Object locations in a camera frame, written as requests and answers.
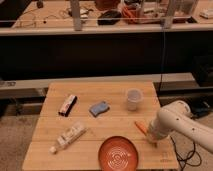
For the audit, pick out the orange chili pepper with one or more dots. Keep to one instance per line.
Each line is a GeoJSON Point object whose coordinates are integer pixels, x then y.
{"type": "Point", "coordinates": [141, 127]}

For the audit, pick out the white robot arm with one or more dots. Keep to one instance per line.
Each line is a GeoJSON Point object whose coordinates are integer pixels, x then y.
{"type": "Point", "coordinates": [175, 117]}

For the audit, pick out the blue sponge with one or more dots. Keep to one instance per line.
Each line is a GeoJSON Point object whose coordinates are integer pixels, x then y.
{"type": "Point", "coordinates": [99, 108]}

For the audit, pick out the orange ridged plate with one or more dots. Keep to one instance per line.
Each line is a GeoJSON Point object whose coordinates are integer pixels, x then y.
{"type": "Point", "coordinates": [118, 153]}

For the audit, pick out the black pouch on bench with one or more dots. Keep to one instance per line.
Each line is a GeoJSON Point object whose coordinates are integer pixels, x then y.
{"type": "Point", "coordinates": [110, 17]}

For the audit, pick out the orange tool on bench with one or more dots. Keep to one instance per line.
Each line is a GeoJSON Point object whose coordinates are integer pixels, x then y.
{"type": "Point", "coordinates": [128, 16]}

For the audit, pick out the grey metal post left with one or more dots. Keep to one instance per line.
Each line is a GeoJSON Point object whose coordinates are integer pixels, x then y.
{"type": "Point", "coordinates": [75, 8]}

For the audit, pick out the grey metal post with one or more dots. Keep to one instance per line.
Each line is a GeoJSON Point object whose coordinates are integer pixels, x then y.
{"type": "Point", "coordinates": [75, 8]}
{"type": "Point", "coordinates": [169, 15]}

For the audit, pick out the grey metal post right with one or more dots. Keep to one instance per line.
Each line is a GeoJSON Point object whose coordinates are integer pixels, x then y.
{"type": "Point", "coordinates": [169, 15]}

